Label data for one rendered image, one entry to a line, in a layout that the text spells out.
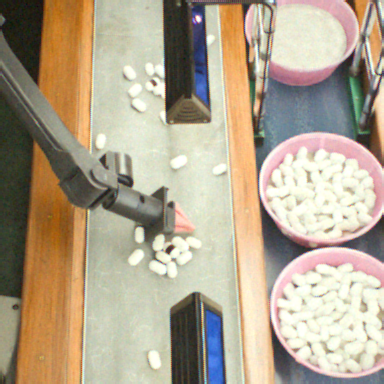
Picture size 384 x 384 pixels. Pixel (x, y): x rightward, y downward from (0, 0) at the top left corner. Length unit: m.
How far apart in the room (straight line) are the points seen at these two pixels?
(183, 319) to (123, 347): 0.38
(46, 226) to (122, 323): 0.26
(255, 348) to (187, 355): 0.38
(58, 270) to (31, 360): 0.19
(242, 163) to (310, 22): 0.46
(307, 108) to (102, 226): 0.58
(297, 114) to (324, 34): 0.21
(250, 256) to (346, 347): 0.25
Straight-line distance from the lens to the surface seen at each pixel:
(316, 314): 1.56
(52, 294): 1.54
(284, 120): 1.86
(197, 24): 1.48
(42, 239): 1.60
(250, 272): 1.54
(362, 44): 1.81
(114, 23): 1.96
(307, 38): 1.94
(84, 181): 1.44
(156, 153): 1.72
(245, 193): 1.63
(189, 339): 1.12
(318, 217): 1.67
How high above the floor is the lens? 2.15
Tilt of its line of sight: 61 degrees down
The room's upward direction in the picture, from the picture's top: 1 degrees clockwise
